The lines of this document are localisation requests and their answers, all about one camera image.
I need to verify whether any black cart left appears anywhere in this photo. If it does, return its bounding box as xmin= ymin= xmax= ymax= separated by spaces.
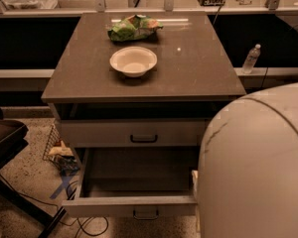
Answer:
xmin=0 ymin=108 xmax=66 ymax=238

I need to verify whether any green chip bag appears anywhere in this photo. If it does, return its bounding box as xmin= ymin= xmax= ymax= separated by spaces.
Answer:
xmin=107 ymin=15 xmax=163 ymax=42

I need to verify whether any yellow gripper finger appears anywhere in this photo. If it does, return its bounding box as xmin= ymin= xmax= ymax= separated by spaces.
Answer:
xmin=192 ymin=170 xmax=199 ymax=196

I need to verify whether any grey drawer cabinet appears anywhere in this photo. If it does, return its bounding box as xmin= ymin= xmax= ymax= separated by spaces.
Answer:
xmin=41 ymin=11 xmax=247 ymax=196

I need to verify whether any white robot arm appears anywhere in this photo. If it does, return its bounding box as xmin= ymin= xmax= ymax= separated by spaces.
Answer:
xmin=197 ymin=83 xmax=298 ymax=238

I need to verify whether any grey drawer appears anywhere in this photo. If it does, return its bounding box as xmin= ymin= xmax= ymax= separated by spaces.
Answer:
xmin=56 ymin=119 xmax=206 ymax=148
xmin=63 ymin=147 xmax=199 ymax=220

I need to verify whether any black floor cable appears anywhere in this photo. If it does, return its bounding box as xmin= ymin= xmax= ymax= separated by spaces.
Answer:
xmin=0 ymin=152 xmax=109 ymax=238

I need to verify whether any white paper bowl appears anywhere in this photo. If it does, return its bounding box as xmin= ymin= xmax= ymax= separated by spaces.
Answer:
xmin=109 ymin=47 xmax=157 ymax=77

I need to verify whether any wire basket with snacks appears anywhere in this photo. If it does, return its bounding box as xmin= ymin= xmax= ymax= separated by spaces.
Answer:
xmin=43 ymin=125 xmax=79 ymax=174

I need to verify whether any clear plastic water bottle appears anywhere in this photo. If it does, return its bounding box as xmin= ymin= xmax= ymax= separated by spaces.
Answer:
xmin=242 ymin=44 xmax=261 ymax=74

